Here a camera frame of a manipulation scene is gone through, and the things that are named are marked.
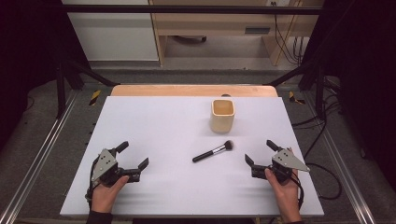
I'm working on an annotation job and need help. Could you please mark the white cabinet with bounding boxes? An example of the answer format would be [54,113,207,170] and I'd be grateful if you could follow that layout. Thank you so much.
[61,0,160,62]

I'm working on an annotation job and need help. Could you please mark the grey desk label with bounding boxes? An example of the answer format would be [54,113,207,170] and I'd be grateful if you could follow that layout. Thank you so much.
[244,26,272,35]

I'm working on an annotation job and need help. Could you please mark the person's right hand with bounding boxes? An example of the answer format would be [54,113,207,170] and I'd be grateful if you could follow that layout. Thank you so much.
[264,168,303,205]

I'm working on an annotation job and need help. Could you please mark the aluminium floor rail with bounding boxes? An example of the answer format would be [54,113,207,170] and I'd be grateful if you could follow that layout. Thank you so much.
[302,90,378,224]
[0,89,80,224]

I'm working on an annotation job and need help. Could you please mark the black makeup brush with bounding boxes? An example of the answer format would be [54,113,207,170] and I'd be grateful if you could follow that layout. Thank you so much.
[191,139,234,163]

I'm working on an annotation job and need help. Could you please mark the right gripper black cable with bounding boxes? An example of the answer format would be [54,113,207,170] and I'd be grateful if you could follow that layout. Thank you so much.
[290,172,305,210]

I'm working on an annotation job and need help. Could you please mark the black hanging cables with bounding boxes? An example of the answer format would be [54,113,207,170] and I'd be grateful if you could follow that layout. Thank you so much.
[270,1,305,66]

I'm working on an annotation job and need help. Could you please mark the black metal stand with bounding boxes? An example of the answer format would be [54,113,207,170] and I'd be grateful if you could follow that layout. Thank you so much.
[264,58,329,121]
[55,58,121,119]

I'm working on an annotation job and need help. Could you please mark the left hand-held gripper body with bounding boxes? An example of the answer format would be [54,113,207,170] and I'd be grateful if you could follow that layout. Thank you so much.
[92,147,127,188]

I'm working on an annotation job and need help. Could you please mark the black cable under desk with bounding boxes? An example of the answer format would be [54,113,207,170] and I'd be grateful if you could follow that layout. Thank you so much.
[172,35,208,45]

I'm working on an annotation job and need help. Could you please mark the white table board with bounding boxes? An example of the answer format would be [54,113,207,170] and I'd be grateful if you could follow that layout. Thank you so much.
[59,95,325,218]

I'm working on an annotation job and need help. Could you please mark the black floor cables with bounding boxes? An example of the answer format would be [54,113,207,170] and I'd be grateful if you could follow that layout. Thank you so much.
[291,76,344,202]

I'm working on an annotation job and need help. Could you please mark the yellow black floor tape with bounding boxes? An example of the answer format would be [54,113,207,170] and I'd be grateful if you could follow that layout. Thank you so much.
[288,90,307,105]
[88,89,103,107]

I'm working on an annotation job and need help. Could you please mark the person's left hand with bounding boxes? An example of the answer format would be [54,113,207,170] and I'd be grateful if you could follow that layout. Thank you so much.
[90,175,130,215]

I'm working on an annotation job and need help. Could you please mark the wooden table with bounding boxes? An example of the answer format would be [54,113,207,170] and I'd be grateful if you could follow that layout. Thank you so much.
[110,84,279,98]

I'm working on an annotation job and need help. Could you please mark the light wooden desk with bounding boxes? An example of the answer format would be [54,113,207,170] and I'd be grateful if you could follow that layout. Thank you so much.
[148,0,325,67]

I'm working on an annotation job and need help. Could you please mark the beige square cup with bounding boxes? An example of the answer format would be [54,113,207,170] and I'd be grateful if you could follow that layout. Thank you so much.
[209,99,236,134]

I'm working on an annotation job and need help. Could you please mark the black curtain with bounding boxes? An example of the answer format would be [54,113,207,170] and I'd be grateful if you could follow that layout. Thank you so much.
[300,0,396,191]
[0,0,92,152]

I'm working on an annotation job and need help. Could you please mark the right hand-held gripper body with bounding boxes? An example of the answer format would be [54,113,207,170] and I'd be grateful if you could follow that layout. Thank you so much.
[270,147,311,184]

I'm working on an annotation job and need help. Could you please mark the black horizontal frame bar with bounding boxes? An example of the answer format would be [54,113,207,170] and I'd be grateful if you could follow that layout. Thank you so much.
[58,4,325,16]

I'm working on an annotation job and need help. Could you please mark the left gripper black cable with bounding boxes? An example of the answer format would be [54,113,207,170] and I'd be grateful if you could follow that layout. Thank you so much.
[85,158,100,210]

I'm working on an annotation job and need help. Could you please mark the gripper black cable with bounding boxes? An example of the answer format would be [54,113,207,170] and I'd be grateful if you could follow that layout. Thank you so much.
[290,172,305,210]
[85,158,100,210]

